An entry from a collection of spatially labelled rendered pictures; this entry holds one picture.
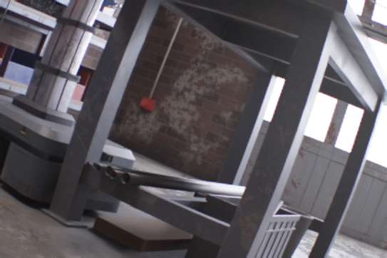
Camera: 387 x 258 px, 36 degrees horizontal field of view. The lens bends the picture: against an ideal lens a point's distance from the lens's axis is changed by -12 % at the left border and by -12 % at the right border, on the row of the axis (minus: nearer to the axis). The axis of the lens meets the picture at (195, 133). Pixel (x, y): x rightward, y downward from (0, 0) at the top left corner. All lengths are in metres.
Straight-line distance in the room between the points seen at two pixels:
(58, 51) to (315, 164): 3.10
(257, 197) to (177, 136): 3.66
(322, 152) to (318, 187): 0.27
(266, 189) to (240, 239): 0.15
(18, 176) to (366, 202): 3.38
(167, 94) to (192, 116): 0.30
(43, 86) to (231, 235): 0.92
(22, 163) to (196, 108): 3.42
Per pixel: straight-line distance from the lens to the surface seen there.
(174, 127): 5.35
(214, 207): 2.05
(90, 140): 1.93
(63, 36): 2.28
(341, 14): 1.63
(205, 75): 5.32
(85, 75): 3.79
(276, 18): 1.78
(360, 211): 4.92
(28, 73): 3.32
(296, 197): 5.03
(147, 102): 5.40
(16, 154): 2.04
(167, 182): 2.02
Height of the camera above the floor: 0.45
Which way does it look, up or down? 1 degrees down
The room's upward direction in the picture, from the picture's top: 20 degrees clockwise
